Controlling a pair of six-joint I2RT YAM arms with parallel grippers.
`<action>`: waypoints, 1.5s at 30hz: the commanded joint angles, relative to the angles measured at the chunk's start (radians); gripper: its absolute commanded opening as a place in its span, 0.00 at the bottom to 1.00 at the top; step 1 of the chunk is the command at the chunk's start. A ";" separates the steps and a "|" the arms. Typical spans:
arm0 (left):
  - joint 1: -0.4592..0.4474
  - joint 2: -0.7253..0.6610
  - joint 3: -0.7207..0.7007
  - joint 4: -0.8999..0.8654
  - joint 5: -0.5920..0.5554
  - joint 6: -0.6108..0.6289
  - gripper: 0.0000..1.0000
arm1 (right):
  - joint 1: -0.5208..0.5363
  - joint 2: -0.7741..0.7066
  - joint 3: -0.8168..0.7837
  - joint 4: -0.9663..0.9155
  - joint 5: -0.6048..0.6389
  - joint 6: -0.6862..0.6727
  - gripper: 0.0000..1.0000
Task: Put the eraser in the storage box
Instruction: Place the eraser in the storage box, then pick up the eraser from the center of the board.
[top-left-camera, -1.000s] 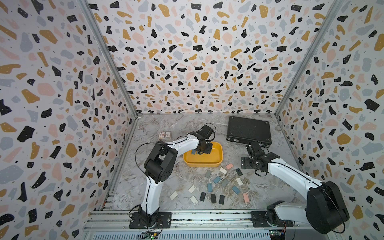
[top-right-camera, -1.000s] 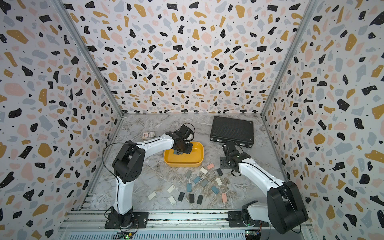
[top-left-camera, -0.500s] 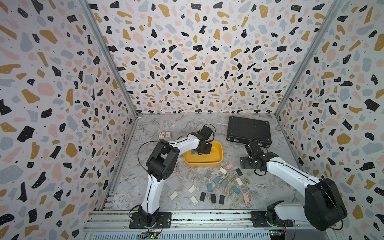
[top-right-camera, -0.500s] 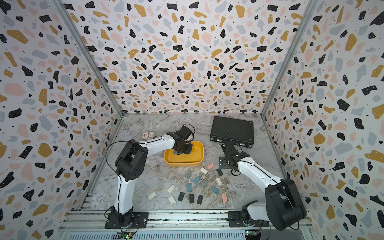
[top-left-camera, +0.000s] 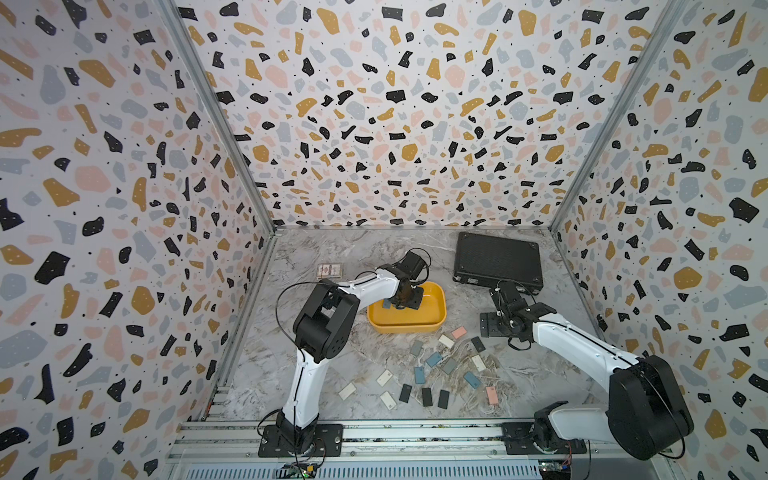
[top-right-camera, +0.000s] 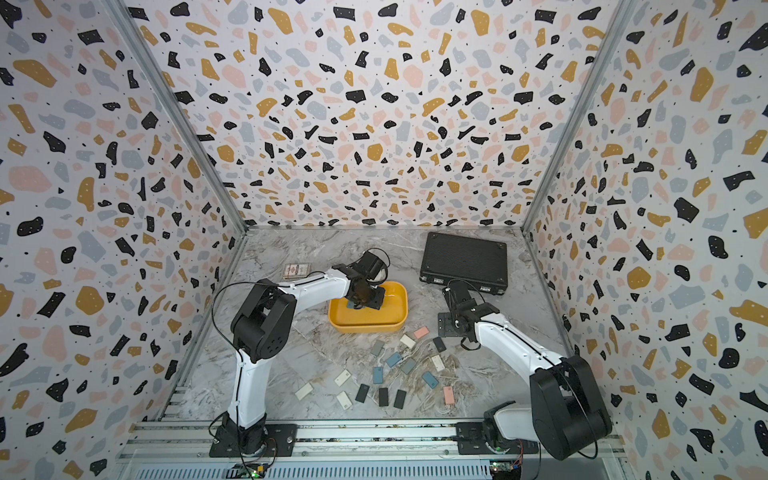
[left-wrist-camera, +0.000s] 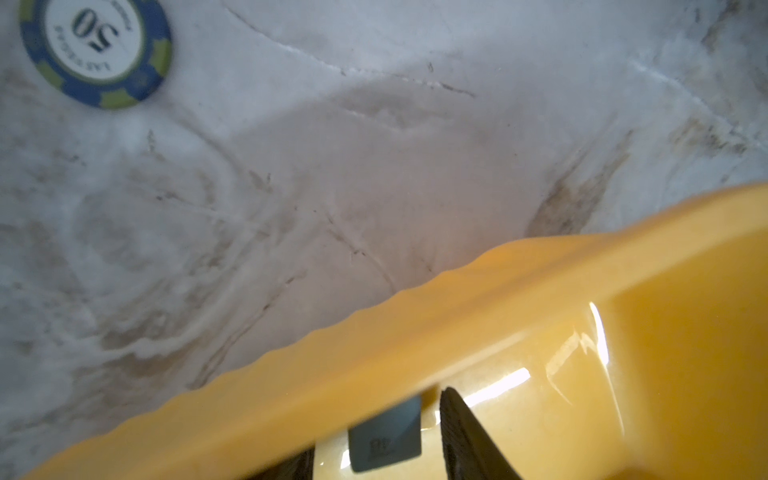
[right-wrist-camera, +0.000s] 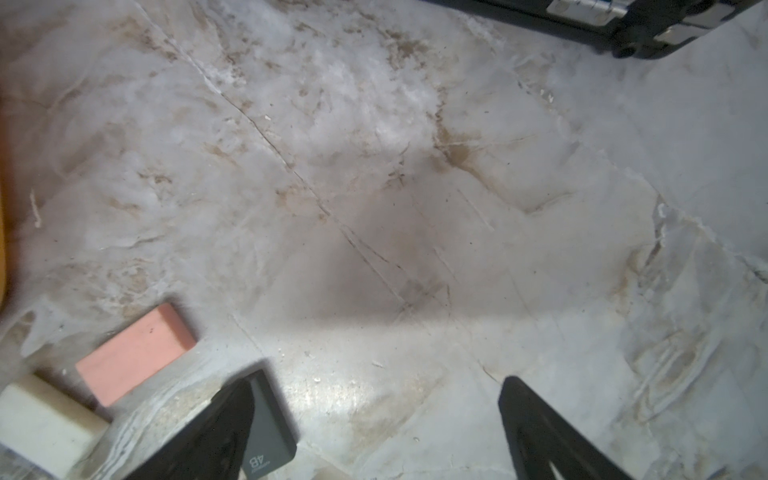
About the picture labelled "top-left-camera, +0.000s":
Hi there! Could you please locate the yellow plastic storage box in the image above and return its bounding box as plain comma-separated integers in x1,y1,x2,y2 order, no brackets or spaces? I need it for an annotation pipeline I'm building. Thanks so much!
366,281,447,334

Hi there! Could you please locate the pink eraser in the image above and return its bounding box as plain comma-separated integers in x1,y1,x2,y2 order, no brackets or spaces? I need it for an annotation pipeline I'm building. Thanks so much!
451,327,467,340
486,386,499,406

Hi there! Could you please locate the white eraser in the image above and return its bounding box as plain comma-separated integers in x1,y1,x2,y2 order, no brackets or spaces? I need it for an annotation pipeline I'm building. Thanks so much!
380,392,397,410
438,334,455,349
338,383,356,400
376,369,393,387
471,355,486,372

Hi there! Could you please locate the grey eraser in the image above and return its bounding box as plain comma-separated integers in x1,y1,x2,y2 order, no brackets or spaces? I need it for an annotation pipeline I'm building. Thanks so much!
410,340,424,357
440,358,458,375

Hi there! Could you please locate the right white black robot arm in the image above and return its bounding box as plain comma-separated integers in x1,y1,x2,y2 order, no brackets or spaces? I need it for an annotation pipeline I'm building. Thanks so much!
489,281,694,460

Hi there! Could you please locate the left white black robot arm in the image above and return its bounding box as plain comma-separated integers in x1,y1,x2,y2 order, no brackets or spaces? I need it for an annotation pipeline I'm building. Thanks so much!
276,247,432,453

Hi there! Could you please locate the black eraser upper right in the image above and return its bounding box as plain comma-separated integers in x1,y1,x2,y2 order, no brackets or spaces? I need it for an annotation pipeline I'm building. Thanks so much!
471,337,486,353

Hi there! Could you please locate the black eraser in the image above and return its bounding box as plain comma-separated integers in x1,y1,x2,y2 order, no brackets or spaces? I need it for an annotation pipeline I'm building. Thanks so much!
399,384,412,403
471,337,486,353
438,389,450,410
421,388,433,407

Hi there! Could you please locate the small card box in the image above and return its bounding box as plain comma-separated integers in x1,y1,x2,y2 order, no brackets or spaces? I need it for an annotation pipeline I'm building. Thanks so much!
317,263,343,279

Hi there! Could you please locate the black eraser bottom right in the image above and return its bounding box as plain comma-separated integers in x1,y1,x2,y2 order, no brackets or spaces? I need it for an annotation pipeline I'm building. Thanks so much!
438,389,450,410

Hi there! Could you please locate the black eraser bottom middle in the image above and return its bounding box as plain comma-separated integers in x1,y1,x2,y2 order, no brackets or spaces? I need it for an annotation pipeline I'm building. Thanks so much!
421,388,433,407

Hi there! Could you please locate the black eraser bottom left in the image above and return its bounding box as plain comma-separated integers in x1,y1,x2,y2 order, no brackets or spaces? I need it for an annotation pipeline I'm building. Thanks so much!
399,384,412,403

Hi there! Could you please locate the white eraser bottom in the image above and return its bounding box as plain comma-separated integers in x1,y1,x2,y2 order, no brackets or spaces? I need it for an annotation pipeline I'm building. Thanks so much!
380,392,397,410

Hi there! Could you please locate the black hard case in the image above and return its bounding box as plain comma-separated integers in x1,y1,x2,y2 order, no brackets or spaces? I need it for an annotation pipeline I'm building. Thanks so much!
452,232,544,294

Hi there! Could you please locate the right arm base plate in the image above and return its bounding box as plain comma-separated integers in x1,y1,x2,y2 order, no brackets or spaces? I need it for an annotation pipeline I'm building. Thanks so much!
501,421,587,455

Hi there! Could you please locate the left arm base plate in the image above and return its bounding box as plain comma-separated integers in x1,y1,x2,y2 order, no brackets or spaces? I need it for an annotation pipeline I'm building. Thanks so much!
258,423,344,458

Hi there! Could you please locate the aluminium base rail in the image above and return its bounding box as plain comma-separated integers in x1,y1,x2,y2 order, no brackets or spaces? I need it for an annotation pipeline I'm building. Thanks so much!
160,419,684,479

